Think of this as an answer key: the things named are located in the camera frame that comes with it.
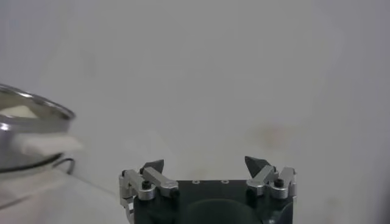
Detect white electric cooking pot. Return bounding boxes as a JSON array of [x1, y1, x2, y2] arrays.
[[0, 133, 85, 211]]

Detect black pot power cord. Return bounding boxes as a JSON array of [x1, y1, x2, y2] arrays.
[[52, 157, 76, 176]]

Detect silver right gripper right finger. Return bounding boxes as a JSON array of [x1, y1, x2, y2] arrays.
[[244, 155, 297, 200]]

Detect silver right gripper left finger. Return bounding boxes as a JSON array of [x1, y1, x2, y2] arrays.
[[118, 159, 180, 224]]

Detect perforated stainless steel steamer insert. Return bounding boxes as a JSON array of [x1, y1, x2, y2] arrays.
[[0, 83, 76, 173]]

